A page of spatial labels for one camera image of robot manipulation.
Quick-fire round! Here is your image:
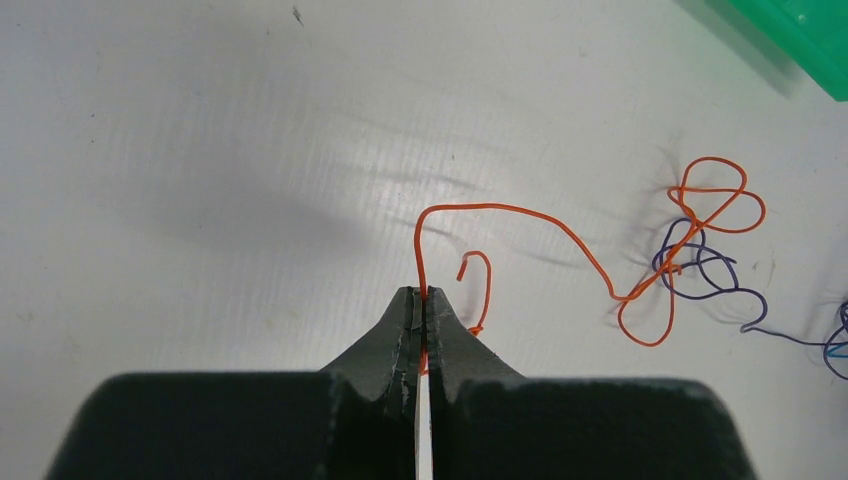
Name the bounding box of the green plastic bin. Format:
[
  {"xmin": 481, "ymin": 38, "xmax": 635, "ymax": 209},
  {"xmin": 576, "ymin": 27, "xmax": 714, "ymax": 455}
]
[{"xmin": 675, "ymin": 0, "xmax": 848, "ymax": 103}]

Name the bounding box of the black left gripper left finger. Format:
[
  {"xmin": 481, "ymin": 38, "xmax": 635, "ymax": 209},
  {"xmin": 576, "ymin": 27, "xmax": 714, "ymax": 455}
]
[{"xmin": 47, "ymin": 287, "xmax": 422, "ymax": 479}]

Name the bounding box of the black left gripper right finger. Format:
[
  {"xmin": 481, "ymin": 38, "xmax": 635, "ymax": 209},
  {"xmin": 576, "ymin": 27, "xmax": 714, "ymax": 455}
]
[{"xmin": 423, "ymin": 288, "xmax": 755, "ymax": 479}]

